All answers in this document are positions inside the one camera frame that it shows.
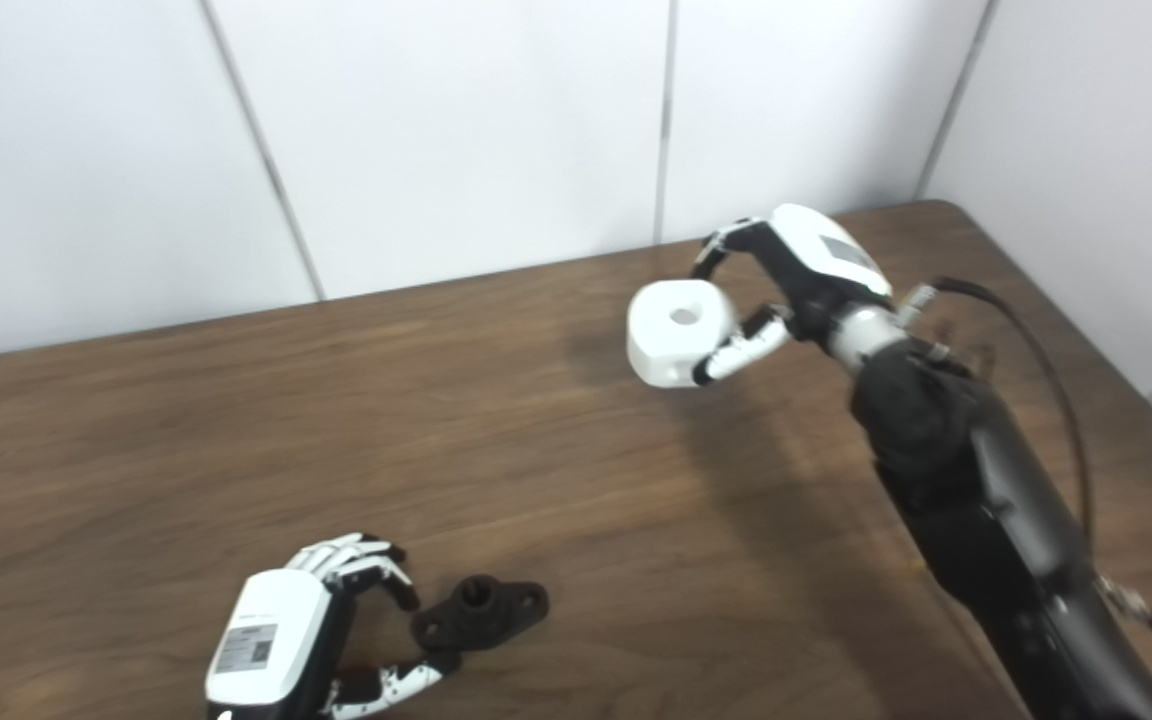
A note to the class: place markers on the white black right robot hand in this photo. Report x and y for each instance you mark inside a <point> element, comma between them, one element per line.
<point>821,260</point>

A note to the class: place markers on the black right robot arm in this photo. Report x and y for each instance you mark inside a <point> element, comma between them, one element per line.
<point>986,500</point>

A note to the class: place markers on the black flanged holder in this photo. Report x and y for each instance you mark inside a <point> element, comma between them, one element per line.
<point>481,610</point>

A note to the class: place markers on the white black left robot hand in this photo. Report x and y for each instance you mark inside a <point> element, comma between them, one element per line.
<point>271,640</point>

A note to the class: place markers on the round white piece with holes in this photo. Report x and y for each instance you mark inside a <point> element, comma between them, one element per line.
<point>671,335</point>

